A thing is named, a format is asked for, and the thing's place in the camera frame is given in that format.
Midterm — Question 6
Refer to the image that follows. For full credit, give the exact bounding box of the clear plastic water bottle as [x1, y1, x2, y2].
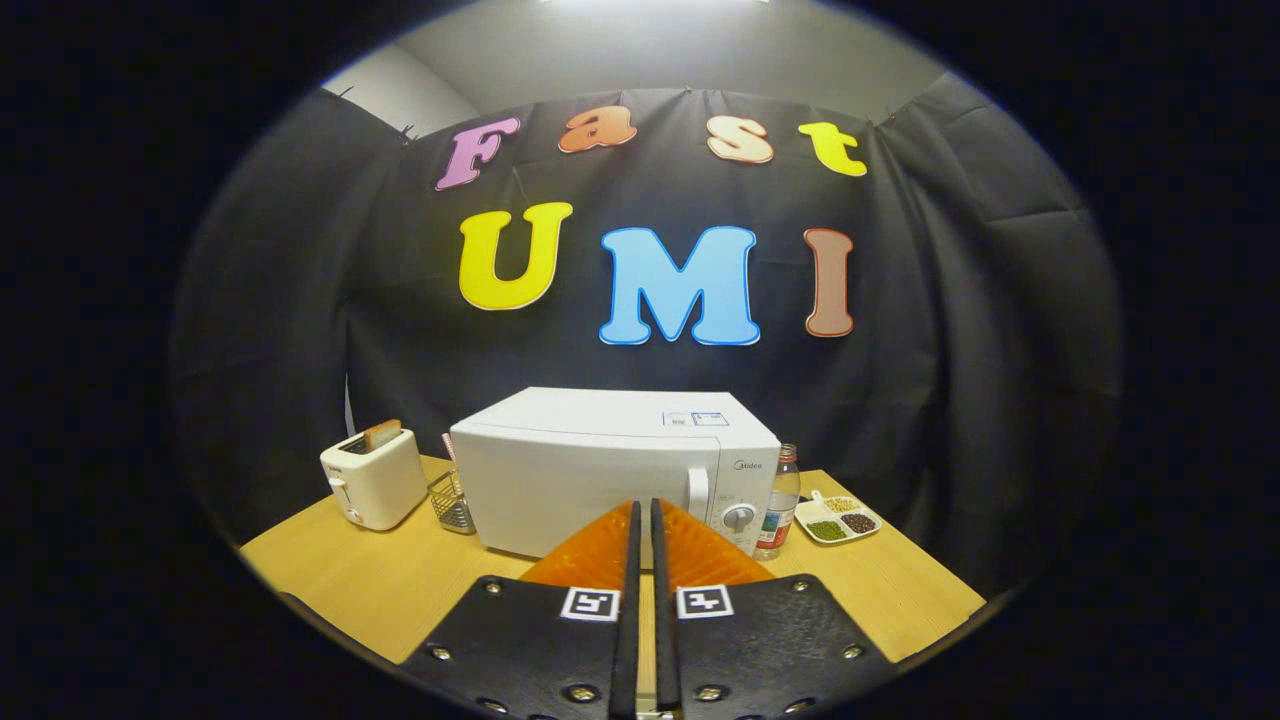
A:
[754, 443, 802, 561]

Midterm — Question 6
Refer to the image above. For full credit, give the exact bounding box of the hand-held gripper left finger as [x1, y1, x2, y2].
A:
[400, 498, 642, 720]

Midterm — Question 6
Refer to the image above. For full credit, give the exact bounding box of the small wire basket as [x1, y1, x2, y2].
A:
[428, 468, 477, 535]

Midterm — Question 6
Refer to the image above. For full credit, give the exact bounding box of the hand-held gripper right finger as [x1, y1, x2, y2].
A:
[650, 497, 896, 720]

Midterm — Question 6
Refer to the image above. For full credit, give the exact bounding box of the white microwave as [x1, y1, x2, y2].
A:
[449, 387, 782, 561]

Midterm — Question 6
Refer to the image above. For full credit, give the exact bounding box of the white toaster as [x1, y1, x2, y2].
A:
[320, 428, 429, 531]

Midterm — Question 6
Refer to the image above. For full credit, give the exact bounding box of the white divided dish of beans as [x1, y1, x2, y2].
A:
[794, 490, 882, 546]

